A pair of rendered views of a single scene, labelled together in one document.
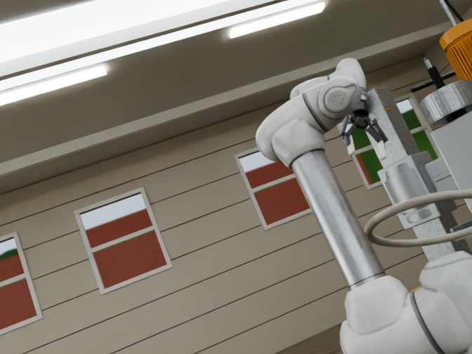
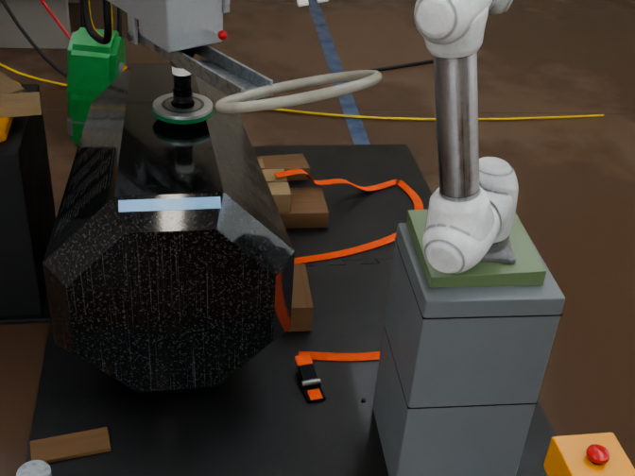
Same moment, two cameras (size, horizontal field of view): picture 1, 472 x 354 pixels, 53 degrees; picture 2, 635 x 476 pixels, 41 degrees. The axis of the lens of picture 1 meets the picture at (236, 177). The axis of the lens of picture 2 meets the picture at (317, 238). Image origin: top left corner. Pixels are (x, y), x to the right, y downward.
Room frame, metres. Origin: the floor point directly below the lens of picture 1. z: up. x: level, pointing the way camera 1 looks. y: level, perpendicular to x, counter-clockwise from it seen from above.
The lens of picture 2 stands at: (1.47, 1.69, 2.18)
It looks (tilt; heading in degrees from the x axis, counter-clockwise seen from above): 33 degrees down; 274
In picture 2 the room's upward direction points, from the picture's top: 4 degrees clockwise
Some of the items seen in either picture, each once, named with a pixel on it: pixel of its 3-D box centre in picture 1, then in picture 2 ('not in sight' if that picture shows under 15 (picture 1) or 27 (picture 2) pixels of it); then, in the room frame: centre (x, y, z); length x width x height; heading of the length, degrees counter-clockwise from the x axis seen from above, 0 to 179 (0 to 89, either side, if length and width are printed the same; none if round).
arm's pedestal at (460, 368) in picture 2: not in sight; (456, 361); (1.14, -0.39, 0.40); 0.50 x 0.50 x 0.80; 13
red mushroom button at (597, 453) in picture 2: not in sight; (597, 454); (1.03, 0.62, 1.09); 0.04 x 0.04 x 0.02
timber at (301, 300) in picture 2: not in sight; (293, 297); (1.74, -1.05, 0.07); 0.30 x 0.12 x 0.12; 103
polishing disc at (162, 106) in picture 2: not in sight; (182, 105); (2.17, -1.05, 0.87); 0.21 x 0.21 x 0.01
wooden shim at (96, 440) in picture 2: not in sight; (70, 446); (2.36, -0.18, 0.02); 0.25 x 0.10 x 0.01; 25
